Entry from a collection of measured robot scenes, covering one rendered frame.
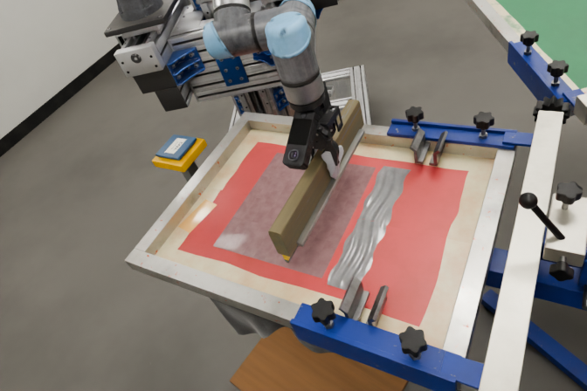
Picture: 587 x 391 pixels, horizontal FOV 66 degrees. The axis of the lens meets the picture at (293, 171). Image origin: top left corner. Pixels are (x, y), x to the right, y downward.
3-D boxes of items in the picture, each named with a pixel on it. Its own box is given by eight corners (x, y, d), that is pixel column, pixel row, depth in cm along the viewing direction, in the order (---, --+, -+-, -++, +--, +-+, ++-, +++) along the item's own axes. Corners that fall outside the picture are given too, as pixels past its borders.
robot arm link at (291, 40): (307, 3, 78) (305, 27, 72) (321, 58, 86) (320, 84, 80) (265, 13, 80) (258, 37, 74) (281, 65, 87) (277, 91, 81)
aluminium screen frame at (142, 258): (131, 269, 112) (124, 260, 110) (248, 120, 145) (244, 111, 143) (459, 391, 74) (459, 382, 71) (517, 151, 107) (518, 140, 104)
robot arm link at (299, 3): (257, 0, 90) (250, 26, 82) (312, -13, 87) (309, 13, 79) (269, 35, 95) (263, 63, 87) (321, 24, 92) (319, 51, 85)
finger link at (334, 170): (355, 163, 99) (341, 131, 94) (344, 182, 96) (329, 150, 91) (342, 163, 101) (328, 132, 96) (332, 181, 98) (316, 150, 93)
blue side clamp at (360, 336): (298, 339, 89) (288, 322, 84) (308, 317, 92) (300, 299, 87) (456, 399, 74) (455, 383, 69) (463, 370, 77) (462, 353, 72)
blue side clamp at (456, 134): (389, 150, 120) (385, 130, 116) (395, 138, 123) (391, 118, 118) (512, 166, 105) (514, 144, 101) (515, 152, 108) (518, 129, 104)
